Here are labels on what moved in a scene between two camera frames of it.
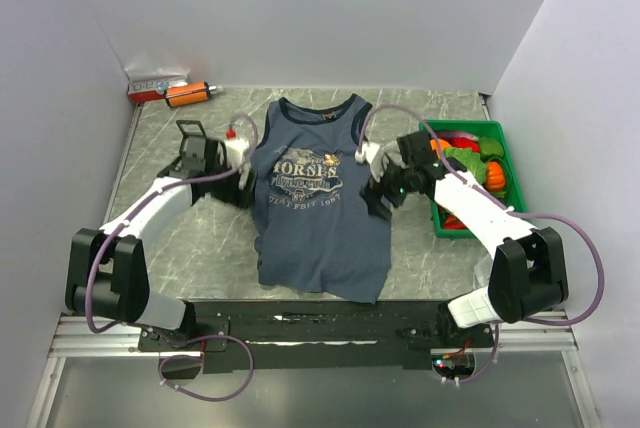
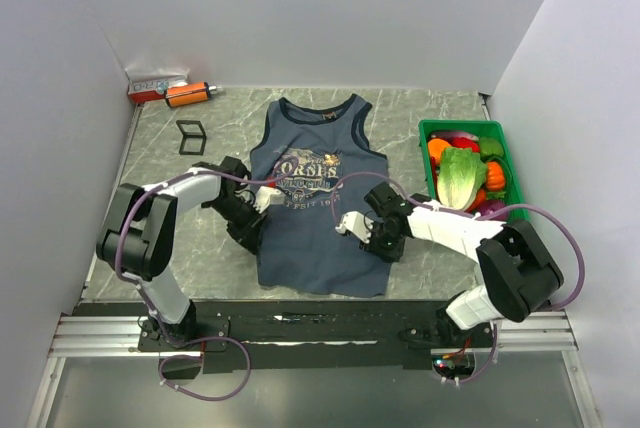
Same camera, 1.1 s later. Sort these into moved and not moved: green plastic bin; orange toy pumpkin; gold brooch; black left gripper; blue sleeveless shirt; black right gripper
Moved: black right gripper; black left gripper
Not moved: green plastic bin; gold brooch; blue sleeveless shirt; orange toy pumpkin
